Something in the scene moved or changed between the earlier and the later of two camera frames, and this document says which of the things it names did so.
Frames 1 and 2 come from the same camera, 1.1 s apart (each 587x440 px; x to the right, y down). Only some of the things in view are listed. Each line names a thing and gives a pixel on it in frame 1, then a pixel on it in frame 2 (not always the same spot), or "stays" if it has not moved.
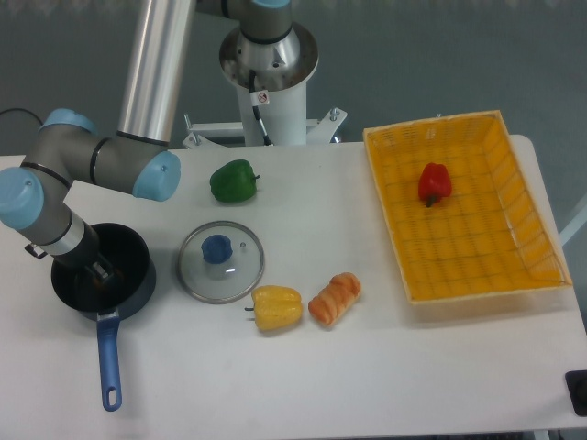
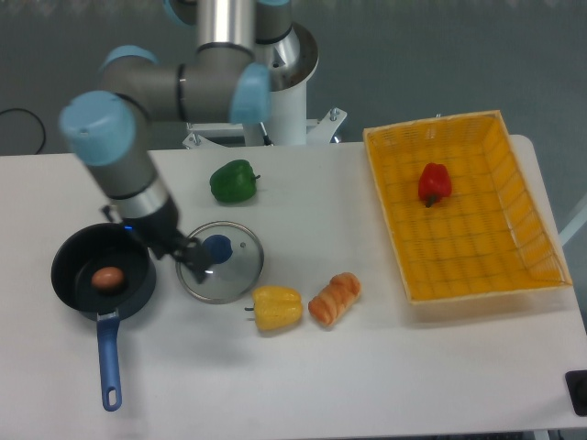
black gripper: [86, 257] -> [160, 230]
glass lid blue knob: [220, 262] stays
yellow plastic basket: [483, 238] stays
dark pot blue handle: [108, 300] stays
